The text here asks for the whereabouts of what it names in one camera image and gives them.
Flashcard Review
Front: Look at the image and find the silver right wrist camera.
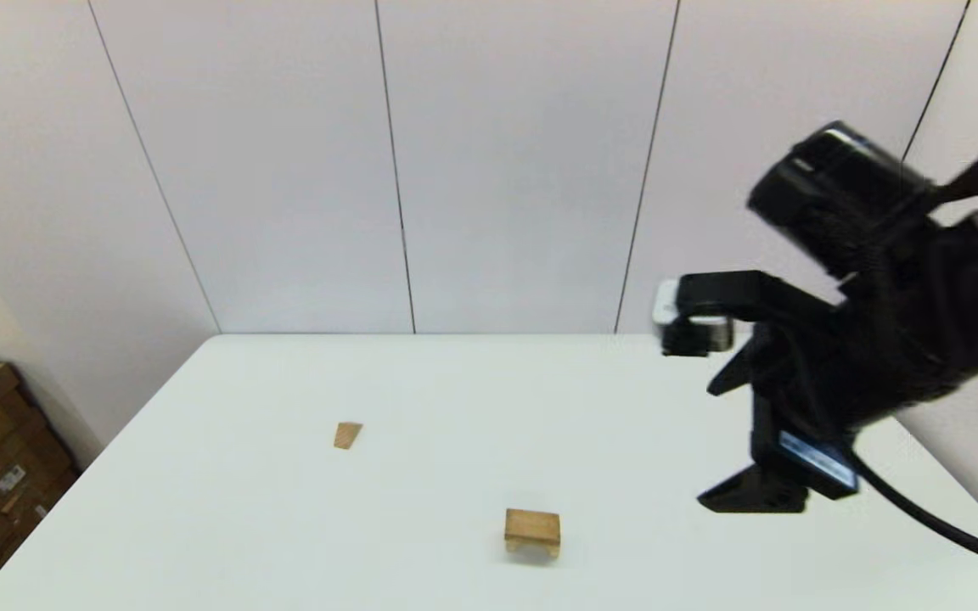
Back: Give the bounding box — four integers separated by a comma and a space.
652, 272, 766, 357

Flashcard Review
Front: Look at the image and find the rectangular dark wooden block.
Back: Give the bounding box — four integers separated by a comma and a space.
504, 508, 561, 546

